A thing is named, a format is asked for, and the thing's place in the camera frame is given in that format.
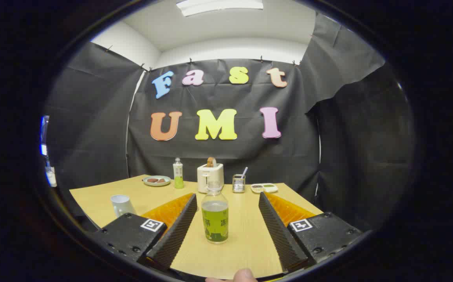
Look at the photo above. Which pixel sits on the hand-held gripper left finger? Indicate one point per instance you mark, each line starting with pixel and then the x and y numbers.
pixel 175 235

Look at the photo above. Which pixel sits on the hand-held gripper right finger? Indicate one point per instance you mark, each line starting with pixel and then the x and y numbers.
pixel 281 235

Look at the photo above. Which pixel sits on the green label juice bottle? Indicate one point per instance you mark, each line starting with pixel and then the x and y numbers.
pixel 214 223

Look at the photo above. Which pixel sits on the white cup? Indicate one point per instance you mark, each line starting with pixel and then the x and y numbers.
pixel 120 205

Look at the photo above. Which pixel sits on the small capped green drink bottle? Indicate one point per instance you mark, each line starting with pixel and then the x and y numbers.
pixel 178 176

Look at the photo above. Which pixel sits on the wooden table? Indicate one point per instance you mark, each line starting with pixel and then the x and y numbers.
pixel 246 235

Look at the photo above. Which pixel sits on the white divided tray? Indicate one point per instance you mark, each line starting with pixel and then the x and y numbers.
pixel 264 188

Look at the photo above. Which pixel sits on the pale green plate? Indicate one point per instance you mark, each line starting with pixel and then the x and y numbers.
pixel 156 184

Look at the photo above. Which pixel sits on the white toaster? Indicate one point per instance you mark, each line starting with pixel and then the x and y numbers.
pixel 210 174

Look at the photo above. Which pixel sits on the striped straw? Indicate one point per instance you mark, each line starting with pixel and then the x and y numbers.
pixel 244 172

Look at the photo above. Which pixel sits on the brown toast slice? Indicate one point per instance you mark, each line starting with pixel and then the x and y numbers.
pixel 211 162

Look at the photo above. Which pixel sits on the ceiling light panel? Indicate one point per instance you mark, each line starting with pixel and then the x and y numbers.
pixel 218 6

